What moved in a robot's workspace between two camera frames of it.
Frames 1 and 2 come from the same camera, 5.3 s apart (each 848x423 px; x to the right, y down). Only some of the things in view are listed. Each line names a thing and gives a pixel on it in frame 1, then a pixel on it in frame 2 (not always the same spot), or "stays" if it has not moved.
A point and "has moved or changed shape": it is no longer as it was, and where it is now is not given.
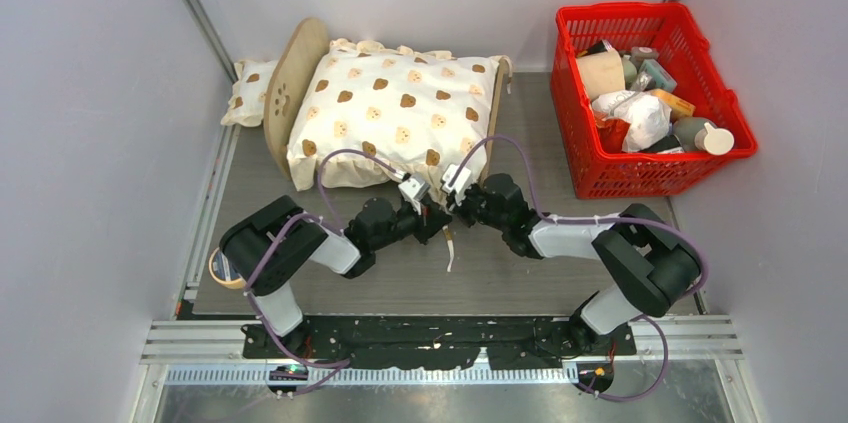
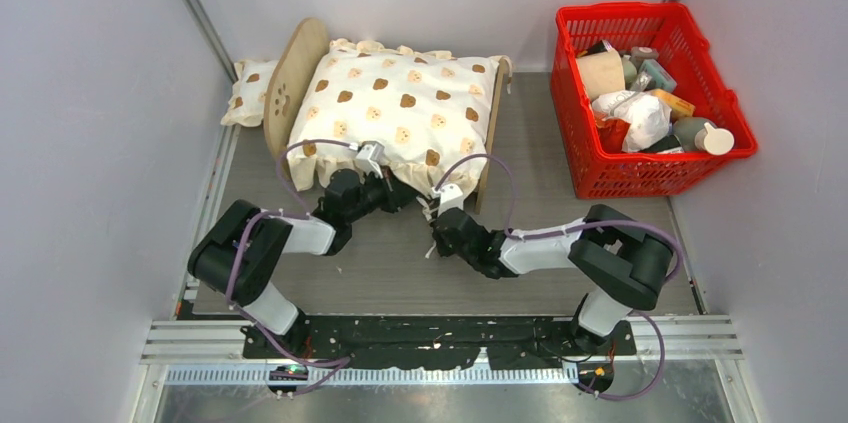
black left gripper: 429,222 -> 396,194
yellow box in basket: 678,107 stays
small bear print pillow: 247,104 stays
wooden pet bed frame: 292,67 stays
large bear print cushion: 419,112 stays
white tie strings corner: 450,242 has moved or changed shape
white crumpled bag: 648,116 stays
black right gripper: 460,210 -> 444,248
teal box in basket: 659,78 stays
